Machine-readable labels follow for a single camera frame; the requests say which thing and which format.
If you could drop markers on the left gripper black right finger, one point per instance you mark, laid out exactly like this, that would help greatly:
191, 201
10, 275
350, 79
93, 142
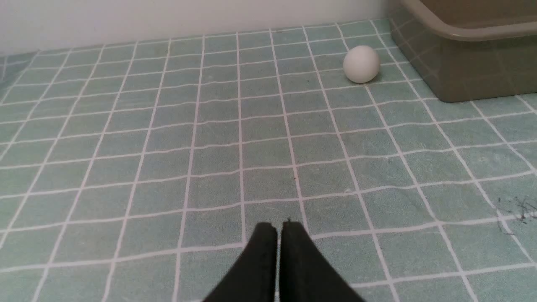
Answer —
305, 275

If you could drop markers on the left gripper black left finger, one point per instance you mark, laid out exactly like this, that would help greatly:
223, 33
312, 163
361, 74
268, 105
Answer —
252, 277

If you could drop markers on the white table-tennis ball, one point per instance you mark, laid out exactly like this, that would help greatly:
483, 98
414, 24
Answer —
361, 64

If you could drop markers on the green checkered tablecloth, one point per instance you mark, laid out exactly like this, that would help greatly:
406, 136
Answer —
137, 171

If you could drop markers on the olive plastic bin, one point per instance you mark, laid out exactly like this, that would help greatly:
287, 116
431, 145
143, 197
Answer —
466, 50

